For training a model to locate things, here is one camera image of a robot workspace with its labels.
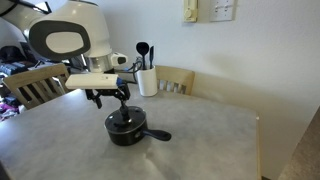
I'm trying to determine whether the wooden chair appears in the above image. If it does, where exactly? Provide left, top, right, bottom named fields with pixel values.
left=3, top=63, right=72, bottom=111
left=154, top=64, right=196, bottom=97

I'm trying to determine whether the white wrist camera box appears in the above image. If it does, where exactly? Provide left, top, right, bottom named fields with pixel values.
left=64, top=73, right=120, bottom=91

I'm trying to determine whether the black bag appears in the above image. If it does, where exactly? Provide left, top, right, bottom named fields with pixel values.
left=0, top=44, right=27, bottom=66

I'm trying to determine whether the white light switch plate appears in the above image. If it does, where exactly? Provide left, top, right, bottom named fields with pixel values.
left=209, top=0, right=236, bottom=23

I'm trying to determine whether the purple cloth pile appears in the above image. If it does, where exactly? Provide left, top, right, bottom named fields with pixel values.
left=0, top=100, right=20, bottom=122

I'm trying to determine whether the black spatula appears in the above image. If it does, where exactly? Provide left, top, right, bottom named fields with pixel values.
left=148, top=45, right=156, bottom=70

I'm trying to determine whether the black pot with handle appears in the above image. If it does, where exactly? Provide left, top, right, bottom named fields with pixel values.
left=104, top=113, right=173, bottom=147

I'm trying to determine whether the metal wire whisk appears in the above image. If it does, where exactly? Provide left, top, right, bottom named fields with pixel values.
left=134, top=57, right=145, bottom=71

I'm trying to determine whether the glass lid with black knob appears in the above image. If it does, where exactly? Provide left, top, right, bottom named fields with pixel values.
left=104, top=105, right=147, bottom=135

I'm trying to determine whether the black ladle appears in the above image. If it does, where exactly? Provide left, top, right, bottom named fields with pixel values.
left=135, top=41, right=151, bottom=71

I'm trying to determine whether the black camera cable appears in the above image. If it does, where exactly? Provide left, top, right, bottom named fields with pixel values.
left=119, top=59, right=143, bottom=85

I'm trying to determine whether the white cylindrical utensil holder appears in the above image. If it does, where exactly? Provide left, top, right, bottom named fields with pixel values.
left=135, top=65, right=159, bottom=98

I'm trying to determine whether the beige wall thermostat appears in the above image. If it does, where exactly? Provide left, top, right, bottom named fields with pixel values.
left=182, top=0, right=200, bottom=24

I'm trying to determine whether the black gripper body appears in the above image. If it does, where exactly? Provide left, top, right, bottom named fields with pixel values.
left=84, top=81, right=132, bottom=101

